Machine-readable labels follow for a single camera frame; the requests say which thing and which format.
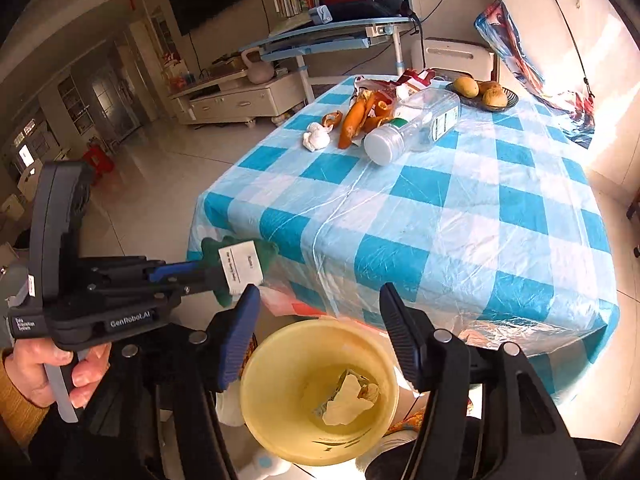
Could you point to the blue study desk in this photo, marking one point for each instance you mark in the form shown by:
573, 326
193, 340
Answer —
320, 35

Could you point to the light blue pencil sharpener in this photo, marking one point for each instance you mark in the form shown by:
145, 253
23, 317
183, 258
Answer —
320, 14

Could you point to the white television cabinet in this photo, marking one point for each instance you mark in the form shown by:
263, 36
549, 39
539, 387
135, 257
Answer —
235, 100

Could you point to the brown flat box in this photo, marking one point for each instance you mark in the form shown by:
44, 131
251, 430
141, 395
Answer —
227, 62

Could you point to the white tissue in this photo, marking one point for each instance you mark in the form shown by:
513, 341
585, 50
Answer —
315, 137

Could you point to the red plastic stool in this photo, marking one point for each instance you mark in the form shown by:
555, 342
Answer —
97, 157

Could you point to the small orange peel piece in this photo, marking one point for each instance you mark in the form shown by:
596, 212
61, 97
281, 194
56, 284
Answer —
332, 120

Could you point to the crumpled white paper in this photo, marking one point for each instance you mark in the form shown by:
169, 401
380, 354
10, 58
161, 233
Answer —
345, 402

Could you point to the blue white checked tablecloth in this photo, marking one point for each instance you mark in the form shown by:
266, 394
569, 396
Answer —
450, 220

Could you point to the yellow brown fruit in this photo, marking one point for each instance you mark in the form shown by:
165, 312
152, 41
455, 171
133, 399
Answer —
495, 97
491, 86
465, 86

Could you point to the yellow plastic waste bin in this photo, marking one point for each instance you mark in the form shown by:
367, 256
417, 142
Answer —
280, 385

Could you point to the red white snack wrapper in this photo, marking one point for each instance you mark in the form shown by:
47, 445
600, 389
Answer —
410, 82

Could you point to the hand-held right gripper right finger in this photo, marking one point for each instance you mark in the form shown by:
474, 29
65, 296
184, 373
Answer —
400, 340

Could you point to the person's left hand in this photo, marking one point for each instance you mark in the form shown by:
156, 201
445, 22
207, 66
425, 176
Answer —
27, 370

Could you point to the person's left forearm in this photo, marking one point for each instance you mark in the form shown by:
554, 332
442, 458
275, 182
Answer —
20, 415

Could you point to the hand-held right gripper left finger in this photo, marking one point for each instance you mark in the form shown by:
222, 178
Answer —
240, 340

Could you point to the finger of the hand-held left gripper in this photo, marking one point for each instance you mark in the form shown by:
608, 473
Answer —
150, 294
170, 272

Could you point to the white air purifier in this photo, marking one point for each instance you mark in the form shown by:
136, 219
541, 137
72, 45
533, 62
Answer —
450, 52

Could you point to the dark fruit plate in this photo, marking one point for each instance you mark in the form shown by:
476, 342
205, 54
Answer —
472, 102

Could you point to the pink kettlebell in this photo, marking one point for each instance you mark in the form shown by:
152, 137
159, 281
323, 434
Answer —
259, 70

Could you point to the colourful patterned slipper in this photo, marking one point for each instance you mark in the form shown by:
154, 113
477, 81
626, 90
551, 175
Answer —
406, 422

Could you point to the clear plastic bottle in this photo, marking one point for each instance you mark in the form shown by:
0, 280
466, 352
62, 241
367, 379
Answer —
420, 120

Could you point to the long orange peel piece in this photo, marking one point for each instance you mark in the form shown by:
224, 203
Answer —
350, 127

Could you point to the printed colourful bag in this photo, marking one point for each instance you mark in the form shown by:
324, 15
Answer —
525, 65

